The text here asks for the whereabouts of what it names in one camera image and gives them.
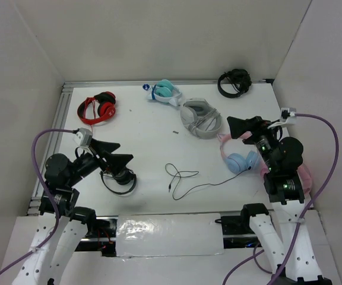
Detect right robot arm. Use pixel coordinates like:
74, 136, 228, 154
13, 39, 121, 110
227, 109, 332, 284

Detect small black headphones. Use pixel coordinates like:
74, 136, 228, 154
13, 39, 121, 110
99, 168, 137, 196

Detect teal white cat-ear headphones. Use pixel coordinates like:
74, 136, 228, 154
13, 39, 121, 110
142, 79, 182, 107

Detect grey white headphones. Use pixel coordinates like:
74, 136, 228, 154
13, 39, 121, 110
180, 98, 223, 140

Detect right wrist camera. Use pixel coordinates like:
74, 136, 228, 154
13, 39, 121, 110
268, 107, 297, 129

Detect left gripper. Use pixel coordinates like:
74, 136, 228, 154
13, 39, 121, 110
67, 137, 134, 186

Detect blue pink cat-ear headphones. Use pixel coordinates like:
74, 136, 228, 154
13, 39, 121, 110
164, 133, 262, 201

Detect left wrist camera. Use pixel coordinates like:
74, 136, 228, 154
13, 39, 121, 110
73, 128, 93, 147

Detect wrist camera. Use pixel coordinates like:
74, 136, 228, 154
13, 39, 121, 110
73, 128, 93, 147
268, 107, 297, 129

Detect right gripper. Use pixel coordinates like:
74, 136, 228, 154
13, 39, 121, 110
226, 114, 282, 170

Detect large black headphones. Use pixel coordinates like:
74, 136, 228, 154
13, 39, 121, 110
217, 68, 252, 99

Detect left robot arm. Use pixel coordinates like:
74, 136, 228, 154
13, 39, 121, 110
13, 139, 137, 284

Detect white taped cover sheet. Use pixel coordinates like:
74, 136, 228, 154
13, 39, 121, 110
116, 213, 224, 258

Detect red black headphones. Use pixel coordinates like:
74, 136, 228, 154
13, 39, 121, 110
77, 91, 116, 126

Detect pink gaming headset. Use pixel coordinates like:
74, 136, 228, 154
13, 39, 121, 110
260, 161, 313, 196

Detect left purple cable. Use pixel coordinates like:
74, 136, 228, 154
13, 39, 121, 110
0, 128, 80, 285

